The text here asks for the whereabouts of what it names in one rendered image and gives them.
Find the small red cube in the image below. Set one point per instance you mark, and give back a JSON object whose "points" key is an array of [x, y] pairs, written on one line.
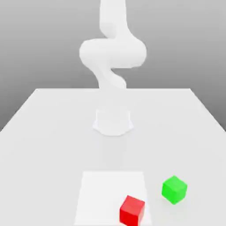
{"points": [[131, 211]]}

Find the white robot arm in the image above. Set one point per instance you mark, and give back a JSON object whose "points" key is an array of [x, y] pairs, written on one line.
{"points": [[113, 53]]}

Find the small green cube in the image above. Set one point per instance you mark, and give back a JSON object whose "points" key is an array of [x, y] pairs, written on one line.
{"points": [[174, 190]]}

